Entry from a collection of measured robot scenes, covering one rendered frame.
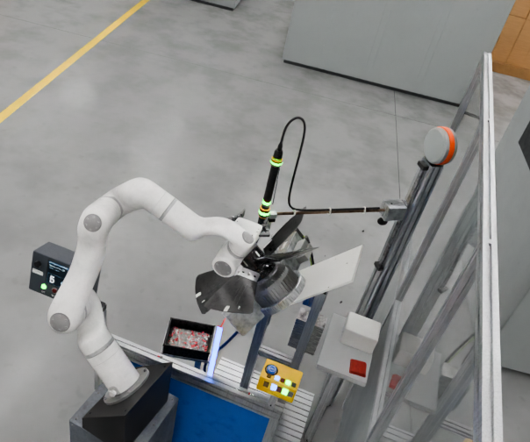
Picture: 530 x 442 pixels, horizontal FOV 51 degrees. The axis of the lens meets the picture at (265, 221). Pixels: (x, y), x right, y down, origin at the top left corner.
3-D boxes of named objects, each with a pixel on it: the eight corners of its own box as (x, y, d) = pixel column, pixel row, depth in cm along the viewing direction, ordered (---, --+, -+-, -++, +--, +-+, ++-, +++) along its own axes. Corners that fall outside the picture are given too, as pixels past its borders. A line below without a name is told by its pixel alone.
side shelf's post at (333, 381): (311, 437, 325) (352, 348, 275) (310, 442, 322) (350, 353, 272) (304, 433, 326) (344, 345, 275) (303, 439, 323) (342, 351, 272)
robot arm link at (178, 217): (188, 180, 180) (261, 236, 184) (167, 209, 190) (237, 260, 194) (176, 195, 173) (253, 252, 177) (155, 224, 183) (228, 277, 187)
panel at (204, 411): (246, 485, 283) (271, 414, 243) (245, 487, 283) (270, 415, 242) (103, 424, 294) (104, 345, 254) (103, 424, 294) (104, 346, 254)
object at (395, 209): (397, 211, 257) (403, 197, 251) (404, 221, 251) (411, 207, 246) (377, 212, 253) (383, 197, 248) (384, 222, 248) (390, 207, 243)
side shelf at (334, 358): (376, 333, 286) (377, 329, 284) (364, 387, 258) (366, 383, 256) (332, 316, 289) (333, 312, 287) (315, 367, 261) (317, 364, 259)
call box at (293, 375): (297, 387, 234) (303, 372, 228) (290, 405, 226) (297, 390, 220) (262, 373, 236) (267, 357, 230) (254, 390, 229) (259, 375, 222)
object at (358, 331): (376, 332, 282) (383, 317, 275) (371, 355, 270) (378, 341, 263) (344, 320, 285) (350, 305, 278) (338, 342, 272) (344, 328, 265)
